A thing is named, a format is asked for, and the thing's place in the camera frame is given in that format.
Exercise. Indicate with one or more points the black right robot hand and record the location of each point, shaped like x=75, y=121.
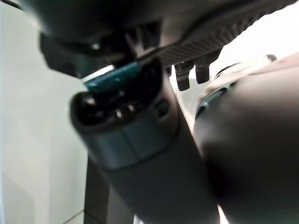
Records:
x=144, y=144

